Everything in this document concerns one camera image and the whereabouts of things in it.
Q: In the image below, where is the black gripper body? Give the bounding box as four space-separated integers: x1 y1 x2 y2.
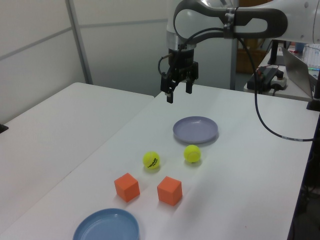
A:
167 48 200 83

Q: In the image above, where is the plain yellow tennis ball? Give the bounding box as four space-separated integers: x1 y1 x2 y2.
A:
183 144 202 163

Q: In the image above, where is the orange cube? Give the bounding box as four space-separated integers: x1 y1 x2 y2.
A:
113 172 141 203
156 176 183 207

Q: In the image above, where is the purple plate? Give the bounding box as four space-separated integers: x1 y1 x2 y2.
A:
172 115 220 145

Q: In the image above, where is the brown cardboard box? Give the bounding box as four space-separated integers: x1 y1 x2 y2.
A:
236 48 266 74

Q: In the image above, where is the black control box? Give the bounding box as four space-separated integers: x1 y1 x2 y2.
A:
246 66 288 95

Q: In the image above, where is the black monitor stand pole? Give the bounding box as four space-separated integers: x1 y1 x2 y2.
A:
270 39 280 66

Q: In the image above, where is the grey laptop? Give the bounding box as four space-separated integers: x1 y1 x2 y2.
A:
281 46 317 100

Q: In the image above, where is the black clamp stand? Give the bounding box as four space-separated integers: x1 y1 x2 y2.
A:
306 68 320 112

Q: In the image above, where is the blue plate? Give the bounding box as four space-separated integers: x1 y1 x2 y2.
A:
72 208 140 240

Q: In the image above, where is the grey partition post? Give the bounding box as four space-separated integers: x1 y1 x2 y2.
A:
229 37 241 90

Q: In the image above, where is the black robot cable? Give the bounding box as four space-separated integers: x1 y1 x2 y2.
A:
157 26 315 142

